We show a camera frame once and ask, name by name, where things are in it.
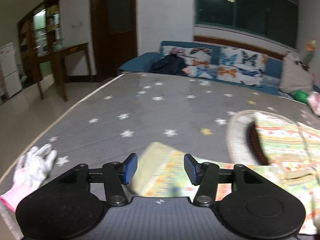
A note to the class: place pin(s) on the small butterfly pillow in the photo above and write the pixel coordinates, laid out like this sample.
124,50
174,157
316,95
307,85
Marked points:
197,59

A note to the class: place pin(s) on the dark wooden door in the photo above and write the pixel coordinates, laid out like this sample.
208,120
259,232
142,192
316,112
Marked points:
114,35

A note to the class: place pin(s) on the black round induction cooktop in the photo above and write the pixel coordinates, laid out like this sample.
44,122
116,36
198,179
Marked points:
253,144

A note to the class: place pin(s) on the colourful patterned baby garment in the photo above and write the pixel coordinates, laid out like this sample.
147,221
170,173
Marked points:
292,150

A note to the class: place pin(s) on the dark window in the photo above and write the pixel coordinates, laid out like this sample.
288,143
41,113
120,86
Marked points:
276,20

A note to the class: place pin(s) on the artificial flower bouquet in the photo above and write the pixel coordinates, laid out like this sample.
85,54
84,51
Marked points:
310,51

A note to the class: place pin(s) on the white refrigerator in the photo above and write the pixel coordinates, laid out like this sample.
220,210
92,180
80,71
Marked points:
11,78

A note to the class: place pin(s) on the wooden side table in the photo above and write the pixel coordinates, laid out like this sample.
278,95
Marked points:
57,61

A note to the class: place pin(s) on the pink white plastic bag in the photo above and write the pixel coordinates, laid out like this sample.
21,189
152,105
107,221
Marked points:
314,102

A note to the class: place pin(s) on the black backpack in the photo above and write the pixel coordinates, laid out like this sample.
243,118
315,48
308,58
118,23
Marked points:
170,65

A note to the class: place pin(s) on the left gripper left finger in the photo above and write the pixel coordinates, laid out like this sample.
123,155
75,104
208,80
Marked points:
115,175

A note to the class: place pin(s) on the white gloved hand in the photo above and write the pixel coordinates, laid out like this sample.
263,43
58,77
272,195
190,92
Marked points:
31,171

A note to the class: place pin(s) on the wooden display cabinet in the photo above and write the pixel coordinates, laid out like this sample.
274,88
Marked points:
32,36

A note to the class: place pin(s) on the grey plain pillow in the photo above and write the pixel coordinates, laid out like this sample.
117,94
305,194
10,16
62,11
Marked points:
293,76

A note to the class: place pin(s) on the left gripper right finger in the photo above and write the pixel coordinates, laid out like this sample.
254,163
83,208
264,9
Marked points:
206,176

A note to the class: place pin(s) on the large butterfly pillow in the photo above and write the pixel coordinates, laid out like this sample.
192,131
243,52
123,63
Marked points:
241,66

